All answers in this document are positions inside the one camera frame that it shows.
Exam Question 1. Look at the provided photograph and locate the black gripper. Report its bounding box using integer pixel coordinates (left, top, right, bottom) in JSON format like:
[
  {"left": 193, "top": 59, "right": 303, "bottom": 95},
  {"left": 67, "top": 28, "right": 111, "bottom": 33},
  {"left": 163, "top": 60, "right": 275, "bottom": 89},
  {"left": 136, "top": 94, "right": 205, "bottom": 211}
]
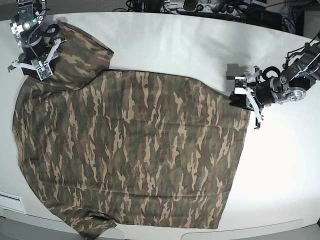
[
  {"left": 19, "top": 37, "right": 59, "bottom": 77},
  {"left": 229, "top": 79, "right": 278, "bottom": 112}
]

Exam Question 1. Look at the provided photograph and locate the camouflage T-shirt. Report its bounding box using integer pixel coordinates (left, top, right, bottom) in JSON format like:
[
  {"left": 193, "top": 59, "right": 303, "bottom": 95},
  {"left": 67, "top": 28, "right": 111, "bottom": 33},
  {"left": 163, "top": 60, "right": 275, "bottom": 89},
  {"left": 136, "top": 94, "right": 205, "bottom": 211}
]
[{"left": 12, "top": 21, "right": 250, "bottom": 240}]

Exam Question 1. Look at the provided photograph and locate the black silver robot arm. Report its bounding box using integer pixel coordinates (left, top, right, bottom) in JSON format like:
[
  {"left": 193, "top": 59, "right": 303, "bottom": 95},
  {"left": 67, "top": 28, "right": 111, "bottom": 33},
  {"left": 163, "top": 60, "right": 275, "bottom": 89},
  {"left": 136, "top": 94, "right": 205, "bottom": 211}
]
[
  {"left": 7, "top": 0, "right": 66, "bottom": 81},
  {"left": 229, "top": 42, "right": 320, "bottom": 111}
]

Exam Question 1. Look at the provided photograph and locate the white label plate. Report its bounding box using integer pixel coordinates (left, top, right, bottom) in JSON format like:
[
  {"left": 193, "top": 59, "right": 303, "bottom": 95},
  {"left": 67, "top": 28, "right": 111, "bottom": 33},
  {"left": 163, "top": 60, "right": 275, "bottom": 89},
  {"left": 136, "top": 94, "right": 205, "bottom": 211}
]
[{"left": 0, "top": 191, "right": 27, "bottom": 215}]

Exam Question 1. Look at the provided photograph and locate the background cables and equipment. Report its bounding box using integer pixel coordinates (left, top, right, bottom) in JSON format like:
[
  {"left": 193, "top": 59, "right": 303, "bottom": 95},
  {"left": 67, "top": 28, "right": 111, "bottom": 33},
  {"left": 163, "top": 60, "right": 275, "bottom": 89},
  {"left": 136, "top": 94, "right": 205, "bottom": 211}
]
[{"left": 112, "top": 0, "right": 320, "bottom": 36}]

